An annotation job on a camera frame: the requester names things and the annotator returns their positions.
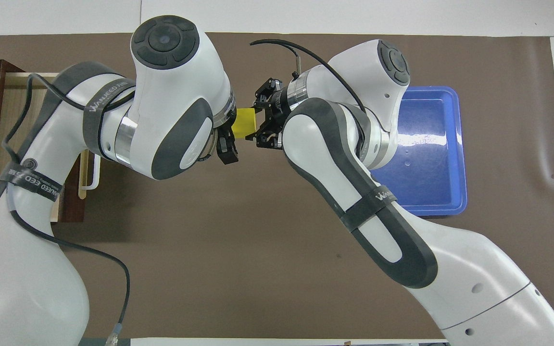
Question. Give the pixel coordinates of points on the brown paper table mat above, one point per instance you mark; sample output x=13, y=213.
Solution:
x=209, y=240

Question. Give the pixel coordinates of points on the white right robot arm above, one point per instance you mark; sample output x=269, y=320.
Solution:
x=334, y=158

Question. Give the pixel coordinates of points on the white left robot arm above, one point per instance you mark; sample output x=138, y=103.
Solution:
x=171, y=96

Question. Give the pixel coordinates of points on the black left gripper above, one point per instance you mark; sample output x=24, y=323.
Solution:
x=228, y=121

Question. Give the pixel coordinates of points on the yellow cube block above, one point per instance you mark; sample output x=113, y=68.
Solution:
x=244, y=122

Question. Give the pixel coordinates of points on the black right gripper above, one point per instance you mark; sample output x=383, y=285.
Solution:
x=281, y=108

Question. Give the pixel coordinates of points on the blue plastic tray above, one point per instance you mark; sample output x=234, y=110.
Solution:
x=431, y=168

